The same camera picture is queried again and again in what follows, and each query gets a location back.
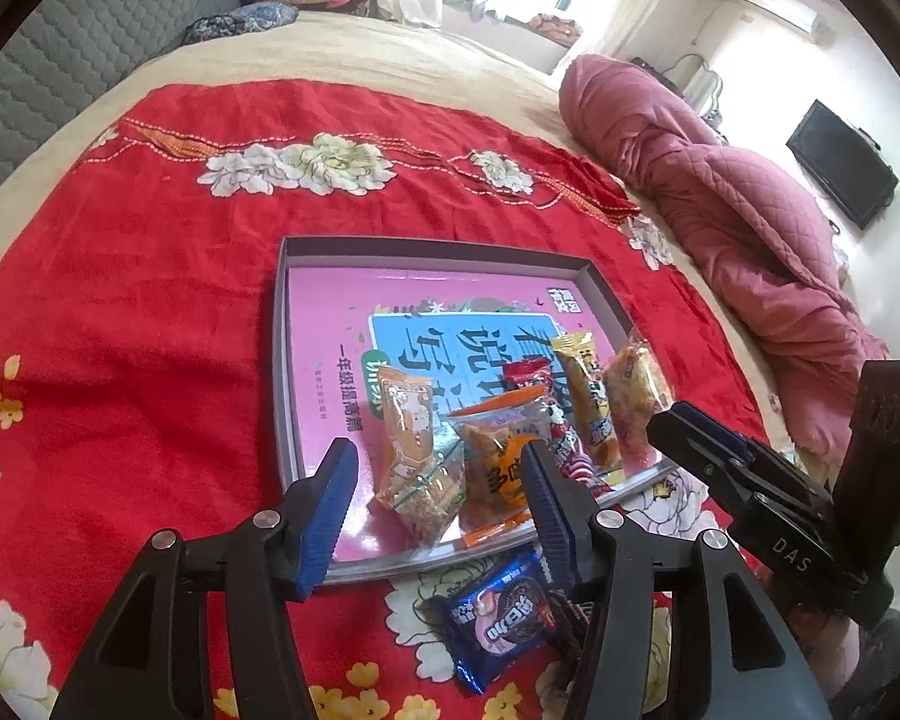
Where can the rice cracker packet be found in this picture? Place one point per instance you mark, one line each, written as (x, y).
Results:
(637, 390)

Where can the pink quilted blanket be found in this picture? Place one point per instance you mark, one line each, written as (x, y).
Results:
(720, 187)

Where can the red floral cloth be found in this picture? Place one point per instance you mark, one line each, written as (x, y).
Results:
(120, 277)

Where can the clear green-edged snack packet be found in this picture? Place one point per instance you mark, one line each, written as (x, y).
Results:
(424, 502)

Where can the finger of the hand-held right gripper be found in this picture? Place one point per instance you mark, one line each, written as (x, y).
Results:
(697, 457)
(720, 431)

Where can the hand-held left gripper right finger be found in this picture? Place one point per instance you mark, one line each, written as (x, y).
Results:
(544, 517)

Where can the black television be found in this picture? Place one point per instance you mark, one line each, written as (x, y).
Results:
(840, 161)

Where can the grey quilted headboard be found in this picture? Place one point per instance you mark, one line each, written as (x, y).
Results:
(82, 37)

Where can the red swirl snack packet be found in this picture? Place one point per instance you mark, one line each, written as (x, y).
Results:
(529, 390)

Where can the blue cookie packet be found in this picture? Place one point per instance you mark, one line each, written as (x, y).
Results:
(487, 615)

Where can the dark floral pillow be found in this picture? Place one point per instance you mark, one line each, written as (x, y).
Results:
(247, 19)

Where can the beige bed sheet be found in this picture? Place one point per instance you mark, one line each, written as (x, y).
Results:
(420, 67)

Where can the grey shallow cardboard box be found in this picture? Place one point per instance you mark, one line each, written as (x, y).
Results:
(435, 249)

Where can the yellow snack packet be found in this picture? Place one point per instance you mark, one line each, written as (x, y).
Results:
(589, 397)

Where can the small orange snack packet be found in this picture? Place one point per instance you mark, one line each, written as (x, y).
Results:
(405, 420)

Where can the orange-edged cake packet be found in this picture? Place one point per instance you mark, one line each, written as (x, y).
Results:
(495, 465)

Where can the pink printed book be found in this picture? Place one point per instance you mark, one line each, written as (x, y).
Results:
(330, 330)

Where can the white air conditioner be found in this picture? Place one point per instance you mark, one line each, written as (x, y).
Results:
(776, 4)

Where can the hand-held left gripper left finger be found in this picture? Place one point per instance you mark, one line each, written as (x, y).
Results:
(330, 517)

